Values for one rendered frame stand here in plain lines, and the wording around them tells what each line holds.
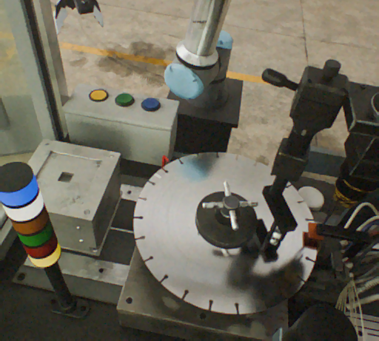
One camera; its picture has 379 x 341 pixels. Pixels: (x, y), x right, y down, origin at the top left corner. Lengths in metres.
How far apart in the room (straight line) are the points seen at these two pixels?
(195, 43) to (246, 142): 1.32
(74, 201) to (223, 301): 0.35
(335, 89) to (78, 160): 0.55
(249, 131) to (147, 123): 1.43
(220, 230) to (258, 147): 1.57
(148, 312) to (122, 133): 0.45
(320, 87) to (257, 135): 1.80
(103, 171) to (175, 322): 0.33
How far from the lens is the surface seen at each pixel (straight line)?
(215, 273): 0.60
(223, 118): 1.15
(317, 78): 0.47
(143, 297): 0.69
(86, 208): 0.72
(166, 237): 0.62
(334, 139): 2.43
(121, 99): 0.94
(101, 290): 0.80
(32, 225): 0.50
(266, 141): 2.23
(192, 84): 0.96
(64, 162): 0.81
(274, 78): 0.52
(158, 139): 0.91
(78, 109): 0.93
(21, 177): 0.45
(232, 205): 0.61
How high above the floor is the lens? 1.49
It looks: 47 degrees down
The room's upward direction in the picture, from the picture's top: 7 degrees clockwise
